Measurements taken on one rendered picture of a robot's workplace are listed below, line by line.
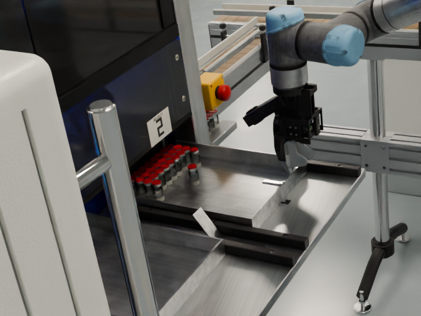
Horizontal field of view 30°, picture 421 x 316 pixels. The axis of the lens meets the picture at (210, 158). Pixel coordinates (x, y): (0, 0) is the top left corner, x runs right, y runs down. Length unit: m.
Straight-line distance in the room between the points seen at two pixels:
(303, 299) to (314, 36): 1.48
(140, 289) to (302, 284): 2.15
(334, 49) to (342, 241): 1.70
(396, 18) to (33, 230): 1.05
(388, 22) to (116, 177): 0.95
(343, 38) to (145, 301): 0.82
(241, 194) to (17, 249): 1.12
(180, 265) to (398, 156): 1.25
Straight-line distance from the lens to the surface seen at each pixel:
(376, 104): 2.55
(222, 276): 1.45
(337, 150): 2.66
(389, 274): 2.90
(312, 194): 1.67
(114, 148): 0.67
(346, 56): 1.46
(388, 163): 2.61
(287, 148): 1.64
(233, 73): 2.22
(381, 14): 1.54
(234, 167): 1.80
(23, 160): 0.59
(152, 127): 1.70
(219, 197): 1.69
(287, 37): 1.52
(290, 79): 1.55
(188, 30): 1.80
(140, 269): 0.73
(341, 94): 4.32
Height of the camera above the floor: 1.73
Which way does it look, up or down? 27 degrees down
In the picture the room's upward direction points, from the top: 9 degrees counter-clockwise
